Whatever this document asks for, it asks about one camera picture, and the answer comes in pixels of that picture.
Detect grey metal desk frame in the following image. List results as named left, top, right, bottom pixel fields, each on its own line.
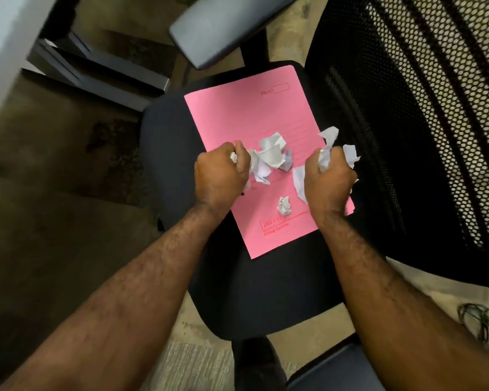
left=22, top=30, right=171, bottom=112

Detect large crumpled white paper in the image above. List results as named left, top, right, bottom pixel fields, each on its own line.
left=247, top=133, right=294, bottom=186

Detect person's left hand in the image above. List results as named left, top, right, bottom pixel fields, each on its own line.
left=194, top=140, right=252, bottom=215

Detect grey chair armrest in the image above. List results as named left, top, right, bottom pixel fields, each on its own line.
left=169, top=0, right=302, bottom=71
left=287, top=334, right=377, bottom=391

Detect person's right hand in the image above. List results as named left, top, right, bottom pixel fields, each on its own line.
left=304, top=146, right=358, bottom=219

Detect dark coiled cable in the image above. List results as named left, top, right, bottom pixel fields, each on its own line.
left=458, top=303, right=489, bottom=355

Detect person's right forearm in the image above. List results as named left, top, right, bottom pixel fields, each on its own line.
left=312, top=209, right=489, bottom=391

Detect white desk panel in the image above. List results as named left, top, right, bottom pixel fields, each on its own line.
left=0, top=0, right=59, bottom=137

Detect black mesh chair backrest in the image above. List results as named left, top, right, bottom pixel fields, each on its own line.
left=305, top=0, right=489, bottom=290

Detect pink paper file folder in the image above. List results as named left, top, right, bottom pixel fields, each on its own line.
left=184, top=65, right=355, bottom=260

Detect black office chair seat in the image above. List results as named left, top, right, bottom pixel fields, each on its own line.
left=140, top=61, right=392, bottom=342

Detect black chair base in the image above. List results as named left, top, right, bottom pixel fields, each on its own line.
left=231, top=337, right=289, bottom=391

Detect white torn paper sheet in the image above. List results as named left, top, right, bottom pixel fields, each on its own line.
left=292, top=126, right=361, bottom=205

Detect person's left forearm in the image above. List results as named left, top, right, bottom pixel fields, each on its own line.
left=0, top=201, right=235, bottom=391

